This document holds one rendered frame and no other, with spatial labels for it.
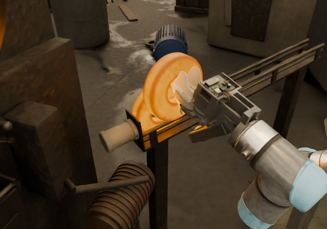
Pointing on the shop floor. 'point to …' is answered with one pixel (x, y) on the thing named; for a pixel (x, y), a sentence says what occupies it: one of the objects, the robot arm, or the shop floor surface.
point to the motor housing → (121, 200)
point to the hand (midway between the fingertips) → (174, 80)
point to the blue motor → (169, 42)
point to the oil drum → (80, 13)
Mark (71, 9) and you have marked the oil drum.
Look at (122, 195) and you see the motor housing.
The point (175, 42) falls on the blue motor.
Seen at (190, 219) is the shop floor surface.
